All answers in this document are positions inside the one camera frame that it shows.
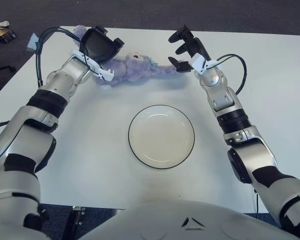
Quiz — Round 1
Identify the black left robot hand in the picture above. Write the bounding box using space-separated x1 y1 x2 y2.
78 24 126 63

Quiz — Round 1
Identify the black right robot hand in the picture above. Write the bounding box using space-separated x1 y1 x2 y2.
167 24 212 73

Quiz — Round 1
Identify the purple plush rabbit doll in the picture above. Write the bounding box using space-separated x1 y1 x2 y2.
72 24 188 87

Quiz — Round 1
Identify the white plate with black rim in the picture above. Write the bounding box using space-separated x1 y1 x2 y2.
127 104 196 171

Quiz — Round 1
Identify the dark cardboard box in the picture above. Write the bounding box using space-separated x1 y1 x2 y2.
0 27 18 44

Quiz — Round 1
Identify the grey robot torso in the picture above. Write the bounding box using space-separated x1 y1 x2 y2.
72 199 291 240

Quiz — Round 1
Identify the metal table bracket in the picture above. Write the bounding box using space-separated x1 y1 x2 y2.
64 205 86 240

